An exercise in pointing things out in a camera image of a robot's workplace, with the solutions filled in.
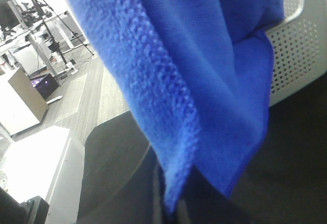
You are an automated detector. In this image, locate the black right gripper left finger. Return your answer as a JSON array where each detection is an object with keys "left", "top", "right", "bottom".
[{"left": 145, "top": 145, "right": 176, "bottom": 223}]

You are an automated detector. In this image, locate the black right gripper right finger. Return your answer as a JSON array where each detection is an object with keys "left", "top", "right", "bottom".
[{"left": 176, "top": 166, "right": 255, "bottom": 223}]

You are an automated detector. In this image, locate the blue microfibre towel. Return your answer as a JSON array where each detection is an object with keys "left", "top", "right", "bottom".
[{"left": 68, "top": 0, "right": 284, "bottom": 215}]

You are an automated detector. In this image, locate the black table cloth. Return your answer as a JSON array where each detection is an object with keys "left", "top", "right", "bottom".
[{"left": 77, "top": 76, "right": 326, "bottom": 223}]

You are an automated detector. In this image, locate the white cabinet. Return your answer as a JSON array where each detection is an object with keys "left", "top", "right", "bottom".
[{"left": 1, "top": 126, "right": 85, "bottom": 223}]

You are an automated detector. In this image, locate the black computer case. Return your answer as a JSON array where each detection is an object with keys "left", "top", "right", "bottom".
[{"left": 30, "top": 73, "right": 59, "bottom": 100}]

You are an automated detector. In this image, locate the grey perforated laundry basket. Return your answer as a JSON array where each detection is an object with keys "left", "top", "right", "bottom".
[{"left": 267, "top": 0, "right": 326, "bottom": 106}]

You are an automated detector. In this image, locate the white desk with equipment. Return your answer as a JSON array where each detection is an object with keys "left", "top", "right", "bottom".
[{"left": 8, "top": 0, "right": 94, "bottom": 77}]

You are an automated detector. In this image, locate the black camera tripod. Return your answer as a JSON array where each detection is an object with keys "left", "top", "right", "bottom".
[{"left": 21, "top": 0, "right": 95, "bottom": 68}]

